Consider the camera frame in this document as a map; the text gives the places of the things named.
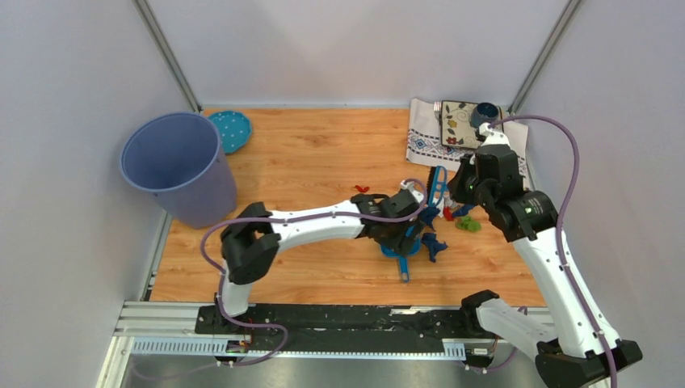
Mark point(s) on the blue hand brush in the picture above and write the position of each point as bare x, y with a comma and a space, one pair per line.
437, 187

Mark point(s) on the dark blue mug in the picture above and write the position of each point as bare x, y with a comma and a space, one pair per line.
484, 113

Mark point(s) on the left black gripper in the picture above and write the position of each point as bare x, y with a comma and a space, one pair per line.
402, 242

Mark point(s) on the dark blue paper scrap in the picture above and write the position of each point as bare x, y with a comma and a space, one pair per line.
433, 245

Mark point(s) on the blue paper strip scrap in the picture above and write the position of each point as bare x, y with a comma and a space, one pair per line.
463, 210

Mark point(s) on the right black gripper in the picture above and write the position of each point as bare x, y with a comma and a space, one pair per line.
455, 185

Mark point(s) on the small red paper scrap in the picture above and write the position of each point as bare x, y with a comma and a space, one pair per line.
447, 214

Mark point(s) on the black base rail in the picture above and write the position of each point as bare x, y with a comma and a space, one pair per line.
338, 328

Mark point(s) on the green paper scrap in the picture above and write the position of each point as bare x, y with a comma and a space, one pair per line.
468, 223

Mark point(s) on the lavender plastic waste bin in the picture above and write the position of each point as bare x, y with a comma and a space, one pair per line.
179, 160

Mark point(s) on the white patterned cloth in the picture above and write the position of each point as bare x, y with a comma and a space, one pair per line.
427, 143

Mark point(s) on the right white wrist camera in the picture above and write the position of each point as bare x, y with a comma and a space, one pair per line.
488, 135

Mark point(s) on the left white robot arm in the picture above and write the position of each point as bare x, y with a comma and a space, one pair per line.
250, 242

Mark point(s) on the blue plastic dustpan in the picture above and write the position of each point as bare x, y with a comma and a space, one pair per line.
403, 260

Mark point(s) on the teal polka dot plate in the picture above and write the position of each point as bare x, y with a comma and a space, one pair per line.
234, 127

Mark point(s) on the square floral plate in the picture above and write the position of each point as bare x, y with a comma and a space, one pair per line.
454, 126

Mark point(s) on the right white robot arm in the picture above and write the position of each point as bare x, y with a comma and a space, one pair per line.
581, 347

